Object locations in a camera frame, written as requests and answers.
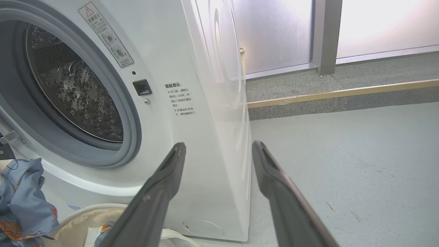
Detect wooden floor edge strip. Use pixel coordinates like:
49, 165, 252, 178
247, 79, 439, 109

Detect plain white garment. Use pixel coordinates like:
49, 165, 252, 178
84, 226, 104, 247

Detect perforated steel washer drum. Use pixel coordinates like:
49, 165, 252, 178
24, 23, 124, 143

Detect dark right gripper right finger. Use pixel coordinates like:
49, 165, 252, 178
252, 140, 340, 247

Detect frosted glass window pane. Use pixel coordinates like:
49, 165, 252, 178
336, 0, 439, 59
233, 0, 313, 74

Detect black door latch socket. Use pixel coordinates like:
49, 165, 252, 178
132, 79, 152, 96

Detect white warning sticker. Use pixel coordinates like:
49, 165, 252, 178
78, 2, 134, 68

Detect blue orange cream patterned garment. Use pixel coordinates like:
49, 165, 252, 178
0, 158, 115, 247

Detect metal door hinge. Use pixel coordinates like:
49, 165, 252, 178
0, 118, 26, 146

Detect round white filter cover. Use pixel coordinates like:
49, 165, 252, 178
182, 219, 224, 238

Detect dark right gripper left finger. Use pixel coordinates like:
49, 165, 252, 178
99, 142, 187, 247

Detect woven wicker basket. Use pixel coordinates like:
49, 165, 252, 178
239, 47, 247, 80

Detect white front-load washing machine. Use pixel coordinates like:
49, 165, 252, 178
0, 0, 252, 242

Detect cream canvas laundry basket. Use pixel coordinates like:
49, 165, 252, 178
41, 203, 201, 247

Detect grey window pillar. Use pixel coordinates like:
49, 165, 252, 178
311, 0, 343, 76

